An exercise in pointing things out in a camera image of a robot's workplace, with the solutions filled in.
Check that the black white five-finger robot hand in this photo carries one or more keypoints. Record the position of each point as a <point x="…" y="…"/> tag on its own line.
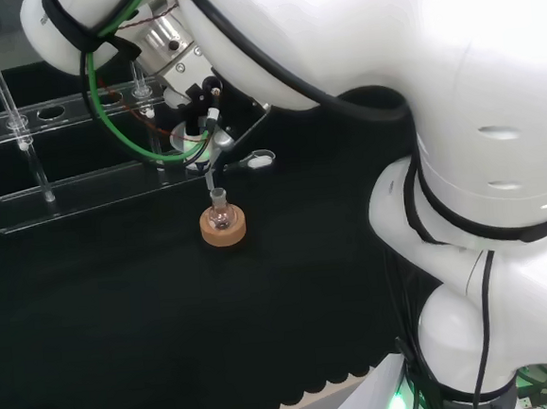
<point x="228" y="108"/>

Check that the small glass round-bottom flask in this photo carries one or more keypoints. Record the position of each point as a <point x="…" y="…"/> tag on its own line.
<point x="220" y="215"/>

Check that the clear acrylic funnel stand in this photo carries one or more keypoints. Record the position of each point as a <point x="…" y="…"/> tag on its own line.
<point x="88" y="193"/>

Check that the black cloth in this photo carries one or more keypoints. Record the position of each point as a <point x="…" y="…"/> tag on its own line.
<point x="121" y="320"/>

